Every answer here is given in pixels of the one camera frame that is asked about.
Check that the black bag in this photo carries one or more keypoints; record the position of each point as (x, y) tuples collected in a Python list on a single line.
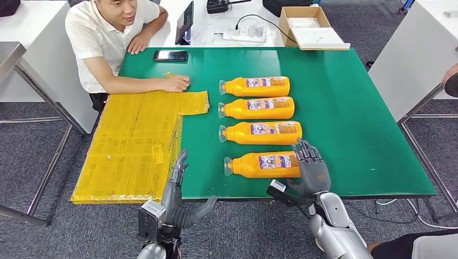
[(286, 7)]

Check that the person's right forearm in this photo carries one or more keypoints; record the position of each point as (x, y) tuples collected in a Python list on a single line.
[(136, 85)]

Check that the person's left hand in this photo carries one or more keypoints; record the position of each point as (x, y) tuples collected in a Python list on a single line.
[(139, 43)]

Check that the white box lid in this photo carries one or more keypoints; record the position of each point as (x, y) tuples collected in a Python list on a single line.
[(318, 39)]

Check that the blue metal rack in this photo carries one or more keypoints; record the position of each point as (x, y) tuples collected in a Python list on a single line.
[(406, 5)]

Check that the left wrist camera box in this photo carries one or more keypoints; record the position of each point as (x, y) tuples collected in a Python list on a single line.
[(150, 218)]

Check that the black radio with antenna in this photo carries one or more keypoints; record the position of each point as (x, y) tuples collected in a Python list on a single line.
[(216, 6)]

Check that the yellow taped cardboard sheet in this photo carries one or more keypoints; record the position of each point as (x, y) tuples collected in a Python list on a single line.
[(125, 161)]

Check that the small grey item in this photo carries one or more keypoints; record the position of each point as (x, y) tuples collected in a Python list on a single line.
[(451, 14)]

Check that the orange detergent bottle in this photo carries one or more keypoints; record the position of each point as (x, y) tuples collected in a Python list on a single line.
[(261, 137), (261, 171), (257, 112), (254, 91)]

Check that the black smartphone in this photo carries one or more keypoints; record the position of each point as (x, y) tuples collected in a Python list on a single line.
[(171, 56)]

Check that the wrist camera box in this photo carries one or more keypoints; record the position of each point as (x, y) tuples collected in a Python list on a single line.
[(277, 186), (150, 218)]

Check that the white desk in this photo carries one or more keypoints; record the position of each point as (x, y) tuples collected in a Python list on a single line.
[(46, 71), (411, 53), (211, 18)]

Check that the black tablet on stand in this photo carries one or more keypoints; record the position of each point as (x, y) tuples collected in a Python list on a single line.
[(184, 21)]

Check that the brown cardboard box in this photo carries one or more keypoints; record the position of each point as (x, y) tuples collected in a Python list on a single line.
[(304, 12)]

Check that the steel table frame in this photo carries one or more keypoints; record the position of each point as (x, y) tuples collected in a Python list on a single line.
[(425, 100)]

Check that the white foam insert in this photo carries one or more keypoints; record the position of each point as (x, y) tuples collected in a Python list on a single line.
[(303, 22)]

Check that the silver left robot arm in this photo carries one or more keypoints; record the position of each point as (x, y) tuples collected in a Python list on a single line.
[(152, 252)]

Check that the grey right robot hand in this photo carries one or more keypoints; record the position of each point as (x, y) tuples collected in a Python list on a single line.
[(315, 175)]

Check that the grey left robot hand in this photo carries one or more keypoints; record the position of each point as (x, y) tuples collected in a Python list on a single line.
[(171, 203)]

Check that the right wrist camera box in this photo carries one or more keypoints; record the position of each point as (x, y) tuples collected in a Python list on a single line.
[(277, 186)]

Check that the steel table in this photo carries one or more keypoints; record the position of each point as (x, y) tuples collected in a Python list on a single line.
[(9, 57)]

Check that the dark bag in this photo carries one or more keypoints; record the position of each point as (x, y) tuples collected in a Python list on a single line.
[(9, 7)]

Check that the white power strip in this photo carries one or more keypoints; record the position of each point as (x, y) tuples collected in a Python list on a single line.
[(243, 35)]

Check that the person's right hand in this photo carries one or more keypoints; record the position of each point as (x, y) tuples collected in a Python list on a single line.
[(177, 84)]

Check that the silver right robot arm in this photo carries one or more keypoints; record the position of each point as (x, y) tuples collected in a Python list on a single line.
[(332, 228)]

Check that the person's left forearm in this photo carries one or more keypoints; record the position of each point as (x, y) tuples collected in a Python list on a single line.
[(157, 21)]

